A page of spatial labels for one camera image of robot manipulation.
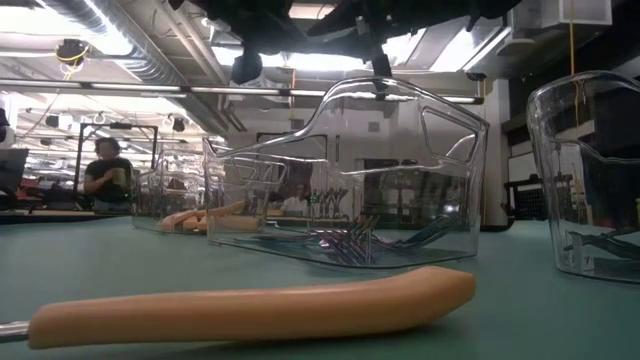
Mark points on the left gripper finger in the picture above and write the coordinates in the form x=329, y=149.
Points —
x=247, y=67

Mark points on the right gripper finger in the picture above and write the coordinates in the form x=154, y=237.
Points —
x=381, y=70

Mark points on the clear plastic bin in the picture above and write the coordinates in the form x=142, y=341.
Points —
x=150, y=200
x=560, y=200
x=425, y=200

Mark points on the black fork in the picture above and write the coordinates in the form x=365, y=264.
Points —
x=615, y=247
x=600, y=236

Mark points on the long ceiling light strip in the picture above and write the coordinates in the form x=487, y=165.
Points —
x=135, y=87

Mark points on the person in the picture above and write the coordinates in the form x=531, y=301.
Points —
x=295, y=205
x=107, y=175

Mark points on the white ceiling unit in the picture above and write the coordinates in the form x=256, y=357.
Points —
x=580, y=12

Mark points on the black monitor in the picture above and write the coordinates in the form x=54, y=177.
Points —
x=12, y=170

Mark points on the green table mat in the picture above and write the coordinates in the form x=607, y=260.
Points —
x=500, y=320

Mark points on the black rig frame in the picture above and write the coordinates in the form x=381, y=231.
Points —
x=292, y=135
x=120, y=126

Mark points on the silver ventilation duct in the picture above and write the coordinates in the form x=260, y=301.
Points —
x=150, y=60

